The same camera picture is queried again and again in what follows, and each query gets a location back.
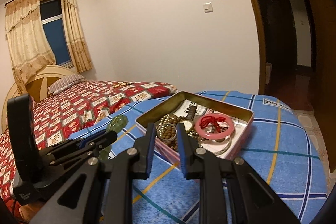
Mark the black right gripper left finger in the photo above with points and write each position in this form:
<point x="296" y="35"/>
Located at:
<point x="101" y="191"/>

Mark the striped pillow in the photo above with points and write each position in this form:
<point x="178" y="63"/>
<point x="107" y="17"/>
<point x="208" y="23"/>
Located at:
<point x="65" y="83"/>

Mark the window with dark glass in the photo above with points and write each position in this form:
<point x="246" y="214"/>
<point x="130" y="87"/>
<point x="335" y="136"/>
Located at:
<point x="52" y="22"/>

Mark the beige left curtain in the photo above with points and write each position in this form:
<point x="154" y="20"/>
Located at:
<point x="28" y="46"/>

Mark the beige curtain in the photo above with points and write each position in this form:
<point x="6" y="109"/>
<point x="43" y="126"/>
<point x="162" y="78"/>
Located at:
<point x="28" y="46"/>
<point x="74" y="36"/>

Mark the printed paper card in tin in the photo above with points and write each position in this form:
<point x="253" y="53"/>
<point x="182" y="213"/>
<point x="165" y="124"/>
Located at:
<point x="240" y="116"/>

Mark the small items on bed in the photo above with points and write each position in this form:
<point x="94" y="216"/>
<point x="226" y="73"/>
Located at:
<point x="121" y="84"/>

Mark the white wall light switch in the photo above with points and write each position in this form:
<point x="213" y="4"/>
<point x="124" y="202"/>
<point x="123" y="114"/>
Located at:
<point x="208" y="7"/>

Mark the red bear patterned bedspread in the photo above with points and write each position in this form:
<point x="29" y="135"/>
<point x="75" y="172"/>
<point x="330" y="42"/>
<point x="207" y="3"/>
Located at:
<point x="85" y="104"/>

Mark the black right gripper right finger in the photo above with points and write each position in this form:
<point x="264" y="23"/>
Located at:
<point x="231" y="191"/>

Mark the blue plaid towel cloth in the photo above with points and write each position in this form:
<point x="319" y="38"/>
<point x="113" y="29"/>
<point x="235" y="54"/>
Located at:
<point x="278" y="148"/>

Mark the green jade bangle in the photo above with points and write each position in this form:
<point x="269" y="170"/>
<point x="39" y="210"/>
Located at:
<point x="116" y="125"/>

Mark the dark wooden door frame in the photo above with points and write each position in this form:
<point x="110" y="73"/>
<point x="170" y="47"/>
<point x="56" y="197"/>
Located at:
<point x="262" y="48"/>

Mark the cream wooden headboard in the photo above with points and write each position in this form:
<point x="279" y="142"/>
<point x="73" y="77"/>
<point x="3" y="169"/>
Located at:
<point x="37" y="86"/>

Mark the pink metal tin box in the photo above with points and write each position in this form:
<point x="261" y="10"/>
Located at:
<point x="212" y="131"/>

